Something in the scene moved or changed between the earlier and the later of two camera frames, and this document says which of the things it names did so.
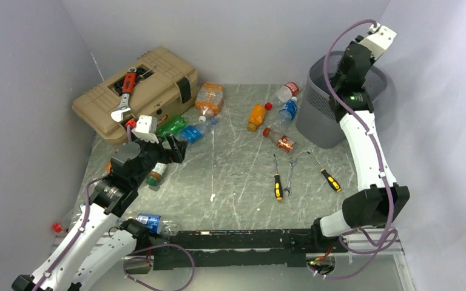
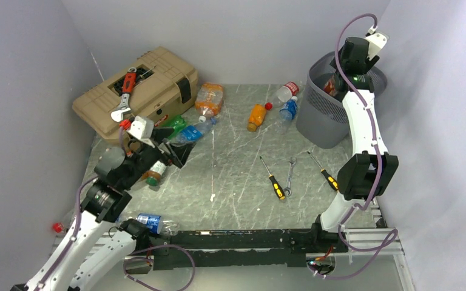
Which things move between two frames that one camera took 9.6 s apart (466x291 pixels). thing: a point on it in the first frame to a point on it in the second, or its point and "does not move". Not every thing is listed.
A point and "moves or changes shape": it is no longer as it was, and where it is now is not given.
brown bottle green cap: (155, 176) does not move
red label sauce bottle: (283, 142) moves or changes shape
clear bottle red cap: (284, 94) does not move
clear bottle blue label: (193, 134) does not move
